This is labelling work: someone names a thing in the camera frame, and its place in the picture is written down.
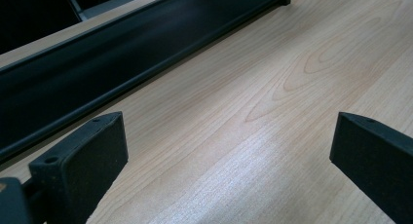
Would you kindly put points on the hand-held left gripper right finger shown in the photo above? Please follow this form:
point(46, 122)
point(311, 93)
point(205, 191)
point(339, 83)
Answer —
point(376, 162)

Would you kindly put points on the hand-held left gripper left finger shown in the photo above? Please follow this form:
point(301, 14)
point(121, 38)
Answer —
point(87, 172)

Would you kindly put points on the black two-tier metal shelf rack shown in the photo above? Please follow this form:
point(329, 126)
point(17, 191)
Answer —
point(97, 68)

